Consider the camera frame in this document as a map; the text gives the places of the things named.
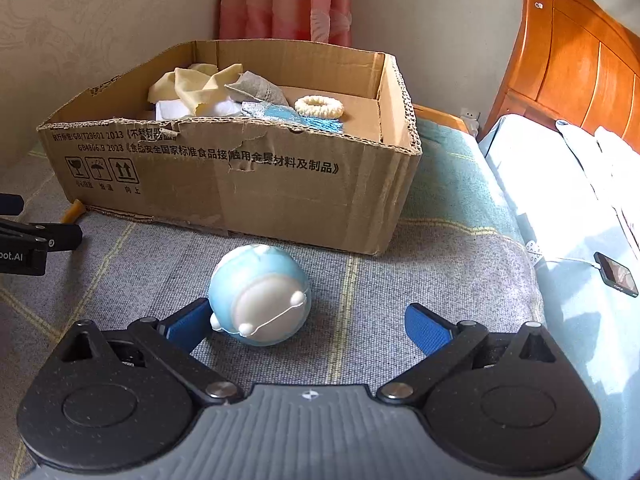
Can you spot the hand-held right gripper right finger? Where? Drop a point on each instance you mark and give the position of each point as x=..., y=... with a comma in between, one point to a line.
x=425, y=327

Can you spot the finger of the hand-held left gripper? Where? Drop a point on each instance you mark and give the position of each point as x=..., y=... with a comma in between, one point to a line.
x=60, y=237
x=10, y=205

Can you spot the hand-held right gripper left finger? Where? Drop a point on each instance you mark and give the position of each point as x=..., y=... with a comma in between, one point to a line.
x=187, y=325

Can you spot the blue and white round toy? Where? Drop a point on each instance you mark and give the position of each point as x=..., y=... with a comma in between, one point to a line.
x=255, y=295

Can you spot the brown cardboard box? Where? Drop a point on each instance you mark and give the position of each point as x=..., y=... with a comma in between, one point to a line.
x=250, y=185

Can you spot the white cloth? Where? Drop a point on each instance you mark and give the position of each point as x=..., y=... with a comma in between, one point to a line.
x=175, y=110

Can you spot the cream yellow cloth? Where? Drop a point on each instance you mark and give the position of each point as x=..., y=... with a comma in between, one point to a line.
x=190, y=85

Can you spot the blue floral sachet with tassel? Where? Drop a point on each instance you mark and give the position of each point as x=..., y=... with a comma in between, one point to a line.
x=280, y=112

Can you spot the small orange stick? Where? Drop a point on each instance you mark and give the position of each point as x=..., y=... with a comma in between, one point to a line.
x=72, y=211

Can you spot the grey plaid blanket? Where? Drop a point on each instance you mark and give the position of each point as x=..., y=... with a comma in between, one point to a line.
x=450, y=280

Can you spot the light blue bed sheet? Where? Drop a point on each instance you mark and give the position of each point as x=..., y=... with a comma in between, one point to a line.
x=560, y=200

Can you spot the black smartphone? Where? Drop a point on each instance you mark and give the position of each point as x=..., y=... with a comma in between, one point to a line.
x=616, y=274

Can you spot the white pillow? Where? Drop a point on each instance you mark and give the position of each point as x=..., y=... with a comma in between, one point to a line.
x=605, y=160

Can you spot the orange wooden headboard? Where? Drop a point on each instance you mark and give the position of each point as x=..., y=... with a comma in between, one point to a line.
x=575, y=65

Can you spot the pink patterned curtain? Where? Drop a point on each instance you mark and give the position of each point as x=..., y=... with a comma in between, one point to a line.
x=285, y=0

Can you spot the wooden bed frame edge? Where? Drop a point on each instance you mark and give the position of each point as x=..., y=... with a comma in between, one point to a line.
x=442, y=115

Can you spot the white wall socket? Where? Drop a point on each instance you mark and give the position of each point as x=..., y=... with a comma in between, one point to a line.
x=470, y=115

